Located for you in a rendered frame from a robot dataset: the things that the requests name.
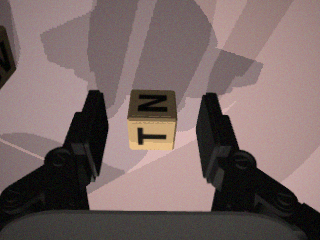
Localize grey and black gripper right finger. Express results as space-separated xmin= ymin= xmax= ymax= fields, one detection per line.
xmin=196 ymin=93 xmax=320 ymax=240

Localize tan letter block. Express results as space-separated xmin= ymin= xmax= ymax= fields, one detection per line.
xmin=127 ymin=90 xmax=178 ymax=150
xmin=0 ymin=25 xmax=16 ymax=89

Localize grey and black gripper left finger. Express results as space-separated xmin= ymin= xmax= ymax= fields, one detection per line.
xmin=0 ymin=90 xmax=109 ymax=231

